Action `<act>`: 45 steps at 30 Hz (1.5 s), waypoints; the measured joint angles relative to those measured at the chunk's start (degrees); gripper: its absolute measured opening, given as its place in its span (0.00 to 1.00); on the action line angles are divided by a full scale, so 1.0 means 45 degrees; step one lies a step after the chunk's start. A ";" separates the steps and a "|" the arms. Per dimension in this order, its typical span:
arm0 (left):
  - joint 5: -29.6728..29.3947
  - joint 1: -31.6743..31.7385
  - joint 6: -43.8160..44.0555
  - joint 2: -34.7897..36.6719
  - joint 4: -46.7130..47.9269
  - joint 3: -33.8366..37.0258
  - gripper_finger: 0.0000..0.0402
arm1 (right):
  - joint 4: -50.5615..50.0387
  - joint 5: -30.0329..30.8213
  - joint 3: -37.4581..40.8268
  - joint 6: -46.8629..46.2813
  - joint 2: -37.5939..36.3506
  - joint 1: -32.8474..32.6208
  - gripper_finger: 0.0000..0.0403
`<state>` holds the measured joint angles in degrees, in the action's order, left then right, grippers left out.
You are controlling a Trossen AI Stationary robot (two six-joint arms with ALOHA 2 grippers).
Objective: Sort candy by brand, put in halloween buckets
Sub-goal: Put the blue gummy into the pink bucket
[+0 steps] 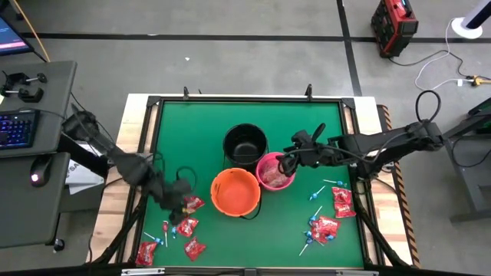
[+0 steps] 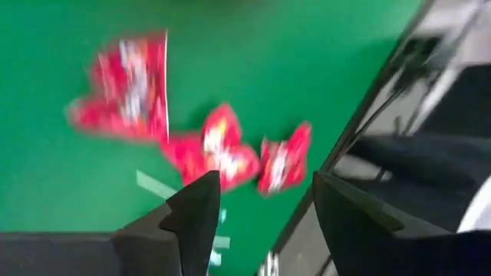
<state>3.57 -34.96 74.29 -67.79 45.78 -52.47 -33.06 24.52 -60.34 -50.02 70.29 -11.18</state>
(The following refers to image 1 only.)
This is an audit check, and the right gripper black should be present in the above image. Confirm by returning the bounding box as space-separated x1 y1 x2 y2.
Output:
276 122 341 177

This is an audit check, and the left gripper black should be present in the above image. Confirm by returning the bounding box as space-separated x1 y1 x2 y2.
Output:
151 178 193 226

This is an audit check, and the red Skittles packet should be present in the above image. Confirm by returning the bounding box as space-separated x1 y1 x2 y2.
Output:
183 195 206 215
334 202 358 220
331 186 354 205
183 235 207 263
317 215 342 237
176 216 200 239
134 241 160 268
309 225 331 245

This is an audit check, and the heap of clear-wrapped candy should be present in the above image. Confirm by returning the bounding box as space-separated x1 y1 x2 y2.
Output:
262 163 292 189

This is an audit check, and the pink jack-o-lantern bucket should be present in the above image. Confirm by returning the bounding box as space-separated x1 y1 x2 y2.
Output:
255 151 297 192

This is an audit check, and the black diagonal rig strut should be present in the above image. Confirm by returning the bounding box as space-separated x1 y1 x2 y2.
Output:
352 183 410 268
90 191 149 266

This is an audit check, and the black plastic bucket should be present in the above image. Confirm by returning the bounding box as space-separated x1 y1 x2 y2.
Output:
221 122 269 172

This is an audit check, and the orange pumpkin bucket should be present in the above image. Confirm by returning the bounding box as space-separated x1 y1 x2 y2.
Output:
209 166 264 222

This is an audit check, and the green table mat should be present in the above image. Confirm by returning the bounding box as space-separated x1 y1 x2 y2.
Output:
152 100 364 268

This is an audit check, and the white paper sheet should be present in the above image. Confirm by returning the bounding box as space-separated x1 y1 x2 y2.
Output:
64 141 105 196

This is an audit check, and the yellow black hazard strip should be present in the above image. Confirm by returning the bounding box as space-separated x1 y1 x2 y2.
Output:
377 103 422 269

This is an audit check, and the black computer mouse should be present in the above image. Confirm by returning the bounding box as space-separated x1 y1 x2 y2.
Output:
29 154 54 189

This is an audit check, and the red and black case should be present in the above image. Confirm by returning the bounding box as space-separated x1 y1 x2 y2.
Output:
370 0 420 59

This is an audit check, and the dark grey desk shelf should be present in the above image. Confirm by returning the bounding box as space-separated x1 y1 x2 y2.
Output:
0 151 72 249

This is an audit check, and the dark metal stand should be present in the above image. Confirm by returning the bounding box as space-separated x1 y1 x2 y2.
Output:
443 97 491 224

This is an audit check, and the grey side desk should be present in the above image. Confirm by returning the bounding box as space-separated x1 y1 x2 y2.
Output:
0 60 78 159

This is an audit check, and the backlit black keyboard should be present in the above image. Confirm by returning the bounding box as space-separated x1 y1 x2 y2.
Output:
0 108 41 151

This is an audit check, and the black C-clamp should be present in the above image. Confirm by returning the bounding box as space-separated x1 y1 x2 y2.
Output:
0 71 49 88
0 87 45 104

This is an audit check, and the white round-based stand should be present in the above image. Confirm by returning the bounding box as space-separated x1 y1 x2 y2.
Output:
450 0 491 40

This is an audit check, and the lit computer screen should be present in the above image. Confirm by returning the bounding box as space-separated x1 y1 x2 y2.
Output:
0 15 35 58

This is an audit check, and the silver metal bracket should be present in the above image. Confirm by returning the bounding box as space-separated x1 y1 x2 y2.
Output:
120 268 166 276

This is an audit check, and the black cable loop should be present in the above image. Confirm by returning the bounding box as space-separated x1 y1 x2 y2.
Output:
414 89 443 124

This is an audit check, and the white floor cable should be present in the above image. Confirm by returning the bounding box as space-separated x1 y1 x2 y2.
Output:
414 18 468 92

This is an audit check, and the yellow cable connector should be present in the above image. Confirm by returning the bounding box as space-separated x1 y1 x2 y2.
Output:
465 74 491 87

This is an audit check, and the yellow cable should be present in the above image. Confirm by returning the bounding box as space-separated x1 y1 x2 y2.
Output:
9 0 51 63

